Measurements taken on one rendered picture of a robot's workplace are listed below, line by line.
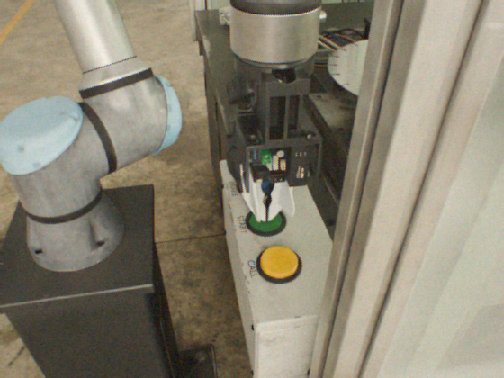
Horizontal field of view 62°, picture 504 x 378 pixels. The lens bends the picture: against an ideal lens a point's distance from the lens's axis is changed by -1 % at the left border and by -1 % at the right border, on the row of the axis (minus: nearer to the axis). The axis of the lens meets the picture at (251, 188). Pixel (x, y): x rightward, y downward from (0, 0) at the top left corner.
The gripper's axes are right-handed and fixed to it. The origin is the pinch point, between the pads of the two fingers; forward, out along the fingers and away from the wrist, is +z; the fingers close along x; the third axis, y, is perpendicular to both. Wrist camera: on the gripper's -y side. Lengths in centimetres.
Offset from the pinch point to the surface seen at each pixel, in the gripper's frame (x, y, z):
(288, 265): 0.7, 8.7, 0.7
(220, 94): 2, -64, 16
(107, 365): -27.6, -5.9, 39.3
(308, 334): 1.5, 14.6, 5.0
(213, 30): 6, -115, 16
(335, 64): 19.6, -31.9, -3.7
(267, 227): -0.1, 2.1, 1.2
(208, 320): -8, -47, 91
